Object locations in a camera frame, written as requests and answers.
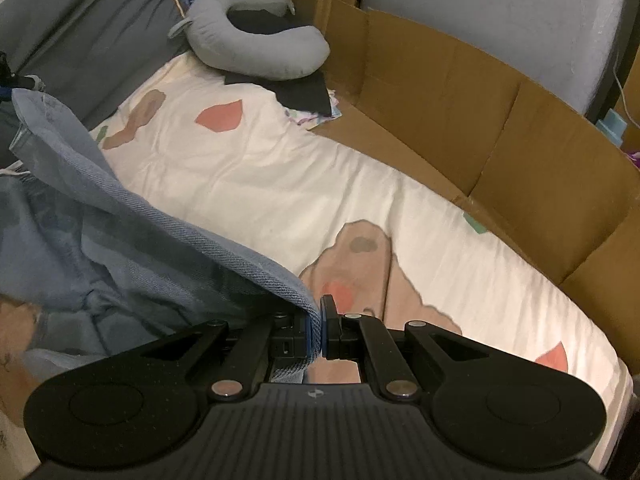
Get long brown cardboard sheet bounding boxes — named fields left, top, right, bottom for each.
left=280, top=0, right=640, bottom=376

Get floral printed cloth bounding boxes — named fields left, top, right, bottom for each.
left=282, top=90, right=343, bottom=128

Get black cloth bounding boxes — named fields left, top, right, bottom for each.
left=222, top=7, right=333, bottom=116

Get white cable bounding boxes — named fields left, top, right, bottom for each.
left=611, top=62, right=640, bottom=128

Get white printed bed sheet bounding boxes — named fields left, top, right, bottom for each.
left=0, top=52, right=633, bottom=480

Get blue denim jeans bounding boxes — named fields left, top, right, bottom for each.
left=0, top=87, right=323, bottom=386

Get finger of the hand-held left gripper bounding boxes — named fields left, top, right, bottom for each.
left=0, top=50, right=43, bottom=93

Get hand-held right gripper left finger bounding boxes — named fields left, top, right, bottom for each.
left=140, top=310, right=313, bottom=402

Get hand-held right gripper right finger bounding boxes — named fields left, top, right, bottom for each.
left=320, top=295, right=493, bottom=403

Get grey u-shaped pillow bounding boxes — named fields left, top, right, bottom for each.
left=167, top=0, right=331, bottom=81

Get light blue plastic item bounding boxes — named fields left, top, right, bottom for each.
left=595, top=110, right=628, bottom=148

